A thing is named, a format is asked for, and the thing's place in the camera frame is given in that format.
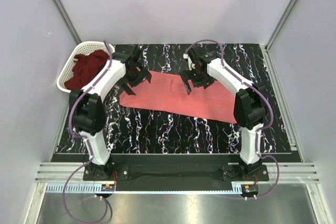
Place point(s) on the grey slotted cable duct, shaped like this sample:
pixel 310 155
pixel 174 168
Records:
pixel 80 188

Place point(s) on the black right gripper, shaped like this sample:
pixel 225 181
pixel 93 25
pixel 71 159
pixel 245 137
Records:
pixel 187 75

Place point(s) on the pink t shirt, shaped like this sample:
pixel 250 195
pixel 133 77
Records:
pixel 166 92

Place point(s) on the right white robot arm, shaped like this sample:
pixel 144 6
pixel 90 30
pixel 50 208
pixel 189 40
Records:
pixel 250 105

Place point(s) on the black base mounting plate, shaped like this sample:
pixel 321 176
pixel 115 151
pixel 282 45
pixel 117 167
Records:
pixel 190 181

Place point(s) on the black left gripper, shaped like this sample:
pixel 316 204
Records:
pixel 143 74

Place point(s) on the white plastic laundry basket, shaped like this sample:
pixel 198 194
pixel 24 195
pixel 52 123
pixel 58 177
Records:
pixel 84 48

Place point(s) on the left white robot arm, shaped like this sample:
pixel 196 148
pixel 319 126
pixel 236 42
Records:
pixel 87 113

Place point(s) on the dark red t shirt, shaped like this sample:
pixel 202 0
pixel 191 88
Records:
pixel 86 68

